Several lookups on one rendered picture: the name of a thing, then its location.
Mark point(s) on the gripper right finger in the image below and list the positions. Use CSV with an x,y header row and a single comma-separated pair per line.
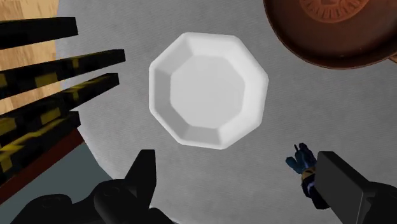
x,y
344,183

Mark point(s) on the black and yellow chair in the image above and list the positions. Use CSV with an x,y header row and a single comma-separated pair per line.
x,y
40,102

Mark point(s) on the blue and black figure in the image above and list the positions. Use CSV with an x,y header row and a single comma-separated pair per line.
x,y
302,163

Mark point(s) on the white octagonal bowl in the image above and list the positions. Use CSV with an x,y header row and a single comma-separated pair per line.
x,y
208,90

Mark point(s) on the brown round plate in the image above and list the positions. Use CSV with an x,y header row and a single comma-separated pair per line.
x,y
325,34

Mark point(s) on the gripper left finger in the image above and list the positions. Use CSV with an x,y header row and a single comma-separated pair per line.
x,y
136,189

